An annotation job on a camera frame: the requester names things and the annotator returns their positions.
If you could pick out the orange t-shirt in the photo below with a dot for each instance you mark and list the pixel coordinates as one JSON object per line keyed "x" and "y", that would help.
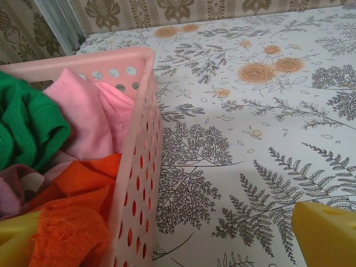
{"x": 69, "y": 231}

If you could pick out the green t-shirt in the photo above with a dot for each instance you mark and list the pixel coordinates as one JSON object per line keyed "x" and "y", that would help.
{"x": 25, "y": 119}

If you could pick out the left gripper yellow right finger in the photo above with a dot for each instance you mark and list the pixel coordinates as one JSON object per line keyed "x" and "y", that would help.
{"x": 325, "y": 239}

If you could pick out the mauve t-shirt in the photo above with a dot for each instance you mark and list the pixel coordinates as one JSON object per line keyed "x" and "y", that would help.
{"x": 11, "y": 194}

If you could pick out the pink perforated plastic basket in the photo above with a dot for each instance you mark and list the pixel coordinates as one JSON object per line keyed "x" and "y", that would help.
{"x": 83, "y": 59}

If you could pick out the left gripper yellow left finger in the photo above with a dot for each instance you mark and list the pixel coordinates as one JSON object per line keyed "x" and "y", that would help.
{"x": 16, "y": 226}

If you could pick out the pink t-shirt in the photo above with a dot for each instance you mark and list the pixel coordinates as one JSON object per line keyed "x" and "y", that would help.
{"x": 83, "y": 111}

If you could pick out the aluminium frame post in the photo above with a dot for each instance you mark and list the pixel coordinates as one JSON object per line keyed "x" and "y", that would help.
{"x": 61, "y": 22}

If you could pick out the floral printed tablecloth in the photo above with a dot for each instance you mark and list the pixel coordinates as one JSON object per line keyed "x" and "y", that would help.
{"x": 250, "y": 139}

